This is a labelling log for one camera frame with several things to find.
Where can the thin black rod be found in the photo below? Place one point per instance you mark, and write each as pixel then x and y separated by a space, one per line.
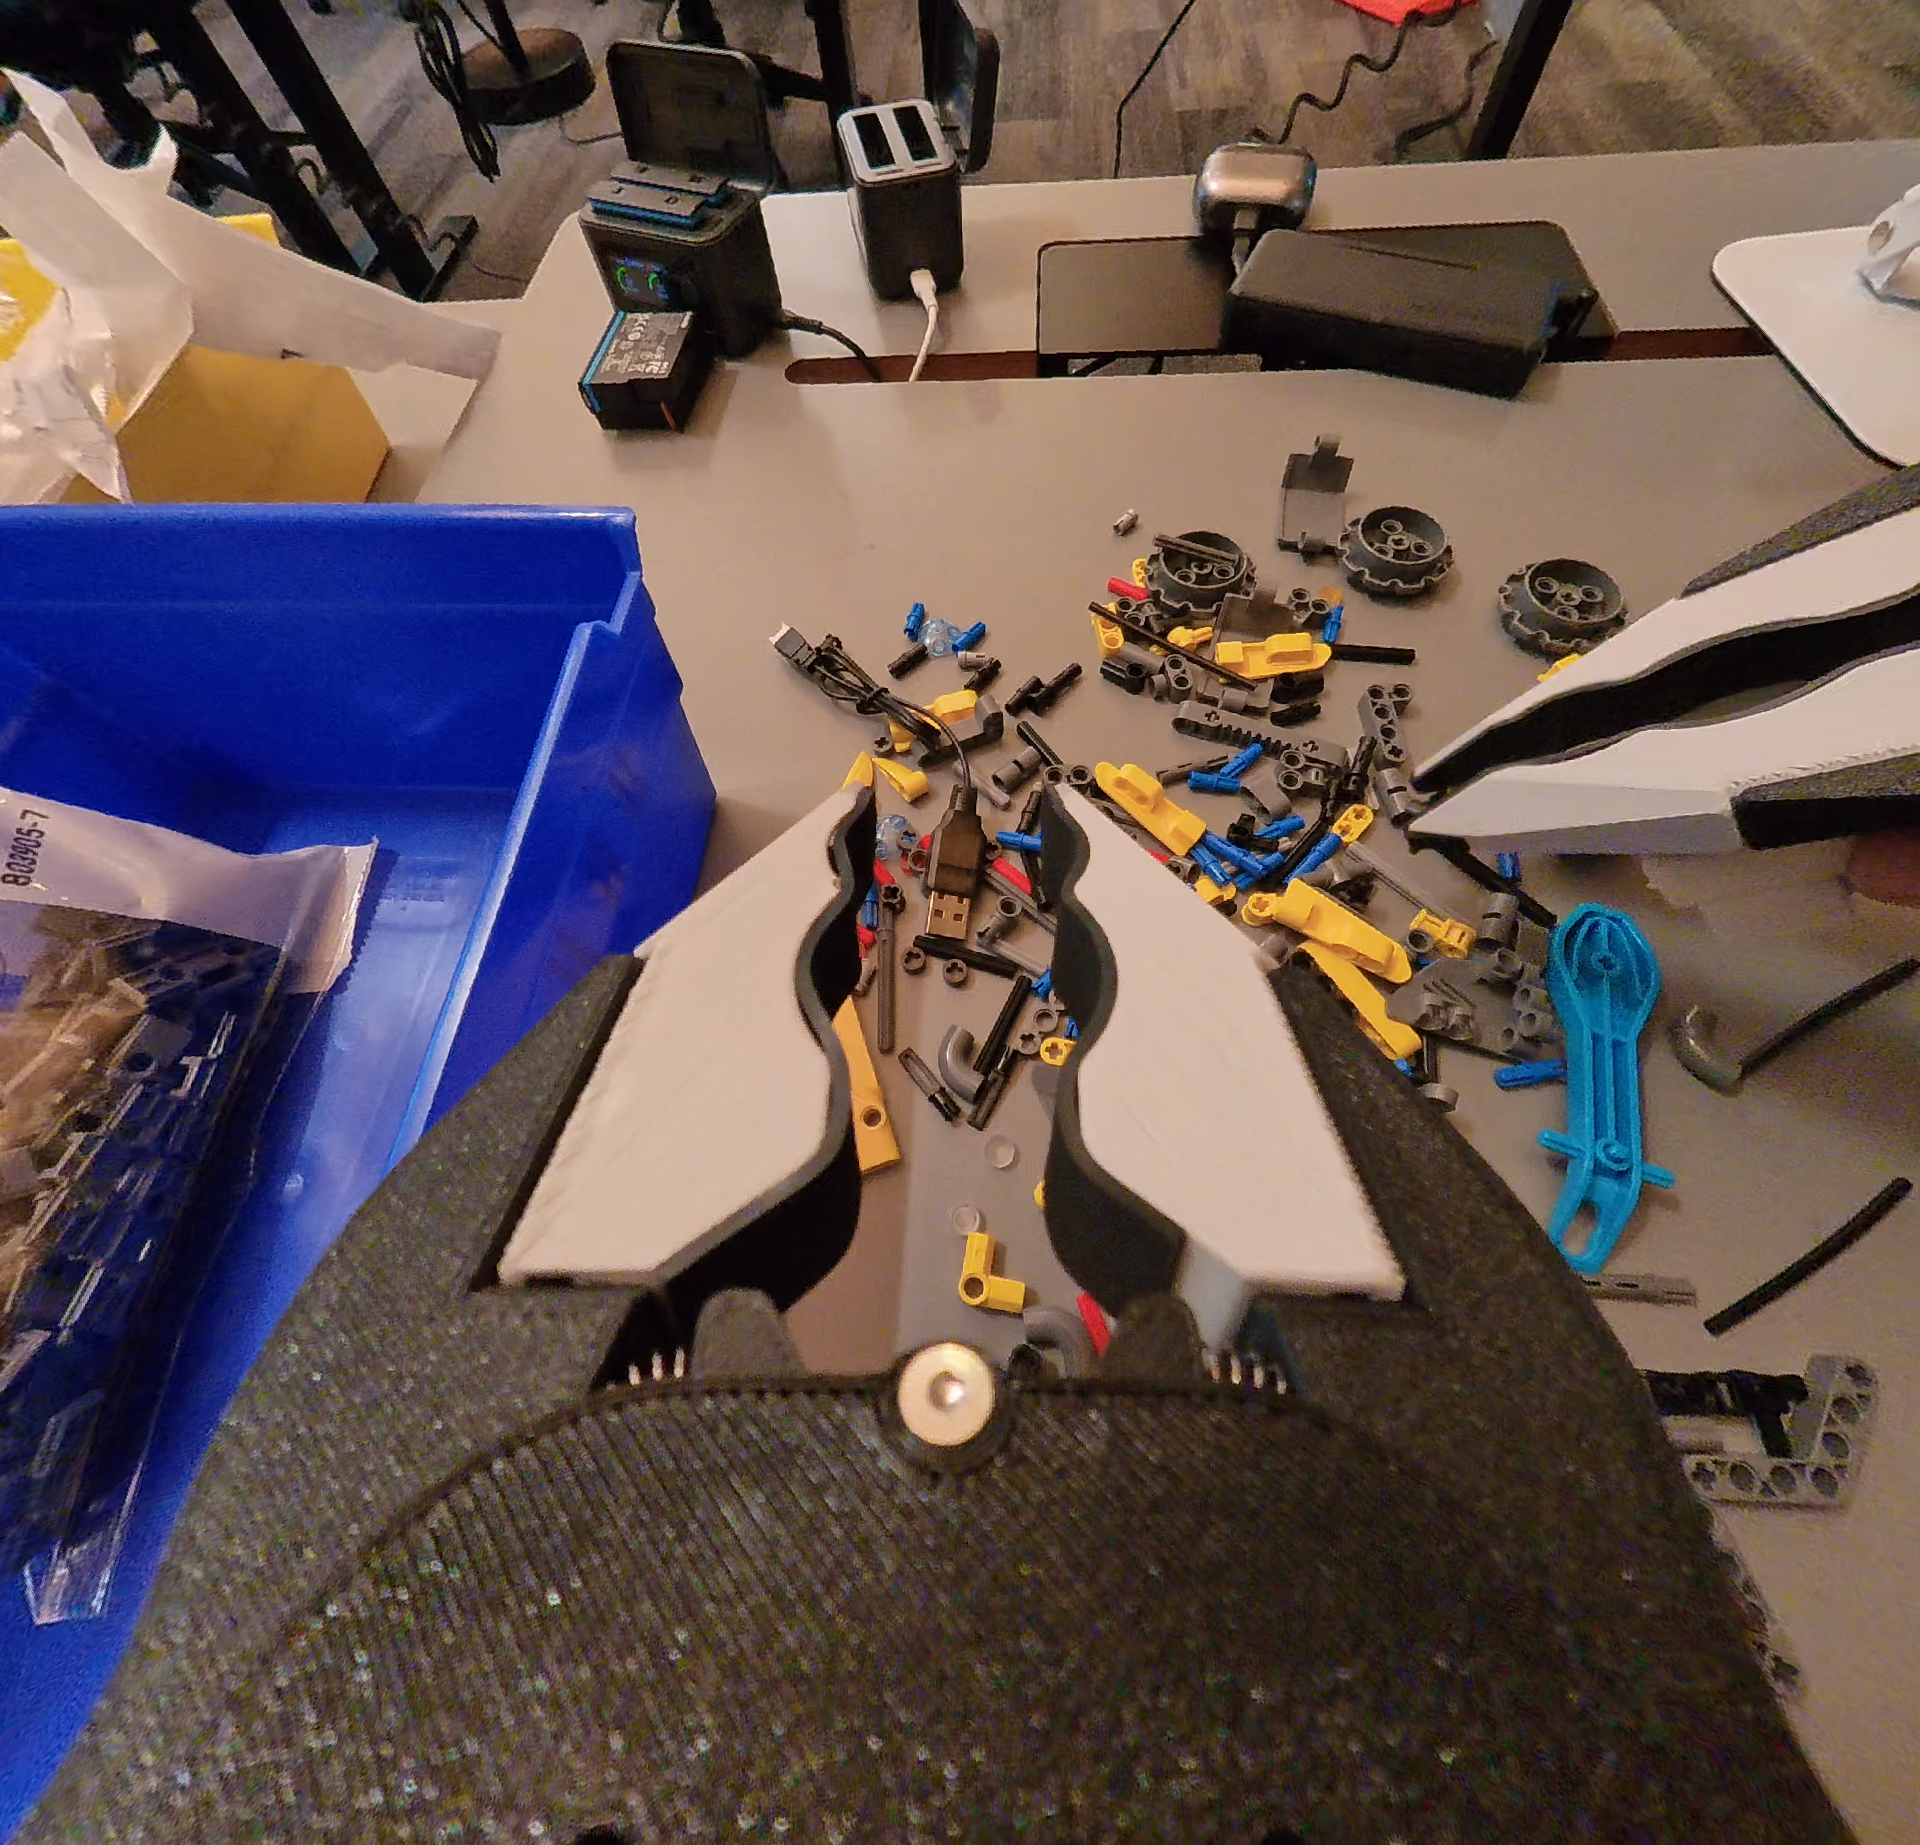
pixel 1808 1258
pixel 1831 1014

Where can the long yellow holed panel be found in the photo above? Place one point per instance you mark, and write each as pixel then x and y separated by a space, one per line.
pixel 873 1109

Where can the dark grey hinged panel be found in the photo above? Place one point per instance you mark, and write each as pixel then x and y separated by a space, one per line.
pixel 1319 503

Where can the black camera battery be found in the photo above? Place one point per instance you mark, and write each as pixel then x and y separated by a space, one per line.
pixel 645 365

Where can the black round stand base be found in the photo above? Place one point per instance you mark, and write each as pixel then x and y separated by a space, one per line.
pixel 526 75

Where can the wood-edged table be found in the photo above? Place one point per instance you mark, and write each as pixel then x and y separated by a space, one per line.
pixel 430 255
pixel 1533 29

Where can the glossy dark webcam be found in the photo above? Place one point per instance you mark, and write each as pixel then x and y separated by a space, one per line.
pixel 1252 180

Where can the clear bag of parts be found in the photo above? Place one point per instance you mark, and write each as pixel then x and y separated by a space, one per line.
pixel 149 1125

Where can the grey and black beam frame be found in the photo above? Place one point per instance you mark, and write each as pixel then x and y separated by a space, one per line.
pixel 1727 1404

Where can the grey elbow pipe piece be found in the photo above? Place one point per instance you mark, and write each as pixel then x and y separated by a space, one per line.
pixel 1688 1045

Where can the yellow box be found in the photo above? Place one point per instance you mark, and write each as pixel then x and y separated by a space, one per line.
pixel 254 419

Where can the black charger case with batteries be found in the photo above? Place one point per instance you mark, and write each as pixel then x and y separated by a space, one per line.
pixel 682 270

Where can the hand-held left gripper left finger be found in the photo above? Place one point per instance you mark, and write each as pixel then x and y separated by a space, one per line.
pixel 692 1094

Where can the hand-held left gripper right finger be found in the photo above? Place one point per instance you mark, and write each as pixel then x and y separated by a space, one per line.
pixel 1216 1125

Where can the blue plastic bin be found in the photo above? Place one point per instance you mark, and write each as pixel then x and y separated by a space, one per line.
pixel 376 645

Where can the cyan plastic separator tool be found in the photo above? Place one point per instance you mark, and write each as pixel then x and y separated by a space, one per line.
pixel 1605 1160

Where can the black power adapter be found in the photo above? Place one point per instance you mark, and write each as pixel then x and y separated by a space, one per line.
pixel 1395 308

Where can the empty black charger case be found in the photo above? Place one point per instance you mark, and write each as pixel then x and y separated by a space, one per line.
pixel 900 222

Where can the person's right hand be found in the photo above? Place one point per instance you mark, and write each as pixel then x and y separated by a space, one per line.
pixel 1889 866

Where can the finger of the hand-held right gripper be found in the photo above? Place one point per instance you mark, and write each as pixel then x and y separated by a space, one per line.
pixel 1727 645
pixel 1620 801

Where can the pile of toy building parts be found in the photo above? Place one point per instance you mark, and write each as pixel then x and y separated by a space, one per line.
pixel 1321 922

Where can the white paper sheet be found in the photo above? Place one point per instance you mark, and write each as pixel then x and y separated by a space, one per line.
pixel 224 270

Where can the dark grey sprocket wheel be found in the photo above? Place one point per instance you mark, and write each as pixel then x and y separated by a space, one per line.
pixel 1209 572
pixel 1373 568
pixel 1531 623

